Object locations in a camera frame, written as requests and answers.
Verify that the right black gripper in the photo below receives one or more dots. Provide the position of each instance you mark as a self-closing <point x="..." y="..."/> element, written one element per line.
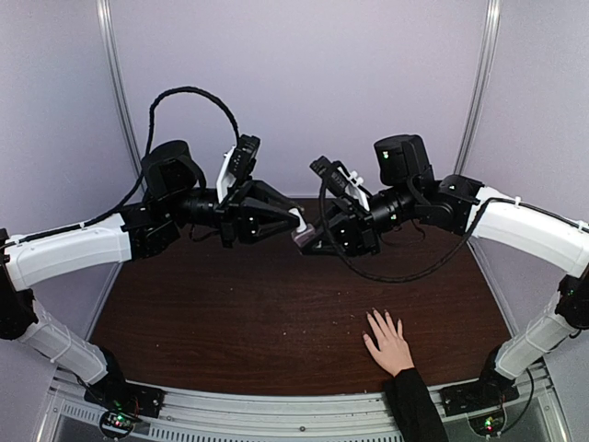
<point x="352" y="226"/>

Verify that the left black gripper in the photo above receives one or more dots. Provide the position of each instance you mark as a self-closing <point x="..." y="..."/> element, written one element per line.
<point x="238" y="213"/>

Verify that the white nail polish cap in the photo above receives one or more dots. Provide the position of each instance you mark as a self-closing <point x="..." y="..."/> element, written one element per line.
<point x="302" y="226"/>

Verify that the purple nail polish bottle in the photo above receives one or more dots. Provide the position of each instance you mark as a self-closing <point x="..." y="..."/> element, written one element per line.
<point x="305" y="239"/>

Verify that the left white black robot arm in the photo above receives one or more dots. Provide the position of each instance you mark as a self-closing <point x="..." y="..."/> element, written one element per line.
<point x="176" y="195"/>

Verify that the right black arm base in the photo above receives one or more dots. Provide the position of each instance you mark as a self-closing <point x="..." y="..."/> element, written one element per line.
<point x="490" y="389"/>

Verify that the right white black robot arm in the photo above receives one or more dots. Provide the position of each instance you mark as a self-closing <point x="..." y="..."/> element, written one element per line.
<point x="470" y="209"/>

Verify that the black sleeved forearm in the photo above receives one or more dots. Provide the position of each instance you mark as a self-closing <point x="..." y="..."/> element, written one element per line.
<point x="413" y="409"/>

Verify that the person's bare hand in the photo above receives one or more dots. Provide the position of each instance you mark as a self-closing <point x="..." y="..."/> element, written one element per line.
<point x="386" y="343"/>

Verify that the right green circuit board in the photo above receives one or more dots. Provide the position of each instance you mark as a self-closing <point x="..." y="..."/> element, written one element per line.
<point x="487" y="424"/>

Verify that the green circuit board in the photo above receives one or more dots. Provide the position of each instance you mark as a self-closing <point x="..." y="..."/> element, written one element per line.
<point x="487" y="424"/>
<point x="117" y="424"/>

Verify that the left green circuit board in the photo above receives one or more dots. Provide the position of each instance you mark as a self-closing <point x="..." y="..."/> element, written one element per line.
<point x="117" y="424"/>

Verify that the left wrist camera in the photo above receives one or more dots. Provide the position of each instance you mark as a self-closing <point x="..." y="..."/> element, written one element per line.
<point x="237" y="166"/>

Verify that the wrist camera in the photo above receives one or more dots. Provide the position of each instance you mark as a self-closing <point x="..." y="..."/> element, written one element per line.
<point x="237" y="166"/>
<point x="342" y="183"/>

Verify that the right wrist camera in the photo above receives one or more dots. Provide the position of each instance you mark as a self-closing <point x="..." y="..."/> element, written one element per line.
<point x="342" y="183"/>

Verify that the left aluminium corner post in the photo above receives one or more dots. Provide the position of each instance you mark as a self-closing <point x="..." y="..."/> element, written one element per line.
<point x="108" y="36"/>

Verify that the aluminium corner post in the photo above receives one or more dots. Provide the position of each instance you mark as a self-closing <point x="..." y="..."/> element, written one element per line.
<point x="487" y="52"/>
<point x="108" y="36"/>

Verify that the right aluminium corner post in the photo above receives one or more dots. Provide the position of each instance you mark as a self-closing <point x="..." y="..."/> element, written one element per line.
<point x="487" y="52"/>

